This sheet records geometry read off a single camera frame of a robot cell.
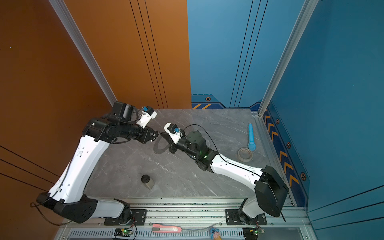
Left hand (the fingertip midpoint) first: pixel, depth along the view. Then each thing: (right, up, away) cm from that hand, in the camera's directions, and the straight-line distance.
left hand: (156, 132), depth 68 cm
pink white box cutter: (0, -46, +3) cm, 46 cm away
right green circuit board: (+45, -48, +2) cm, 66 cm away
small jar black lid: (-7, -25, +8) cm, 27 cm away
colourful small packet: (+27, -46, -1) cm, 53 cm away
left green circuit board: (-17, -48, +3) cm, 51 cm away
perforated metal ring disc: (+2, -6, +1) cm, 7 cm away
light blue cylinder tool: (+55, -10, +29) cm, 62 cm away
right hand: (+2, 0, 0) cm, 2 cm away
